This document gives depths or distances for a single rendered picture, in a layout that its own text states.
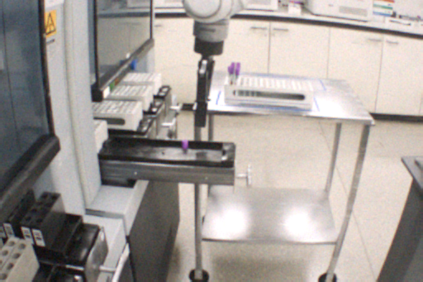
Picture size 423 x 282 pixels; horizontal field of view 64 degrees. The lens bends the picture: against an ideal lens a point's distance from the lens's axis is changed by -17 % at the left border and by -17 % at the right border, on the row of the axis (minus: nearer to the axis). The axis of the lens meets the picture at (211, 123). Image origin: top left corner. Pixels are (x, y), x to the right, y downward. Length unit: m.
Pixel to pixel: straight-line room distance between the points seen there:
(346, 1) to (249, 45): 0.94
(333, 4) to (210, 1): 2.60
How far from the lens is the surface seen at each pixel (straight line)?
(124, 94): 1.30
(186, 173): 0.99
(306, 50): 3.32
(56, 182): 0.79
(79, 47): 0.86
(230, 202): 1.78
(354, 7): 3.36
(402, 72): 3.63
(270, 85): 1.34
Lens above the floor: 1.28
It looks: 23 degrees down
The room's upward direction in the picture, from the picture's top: 1 degrees clockwise
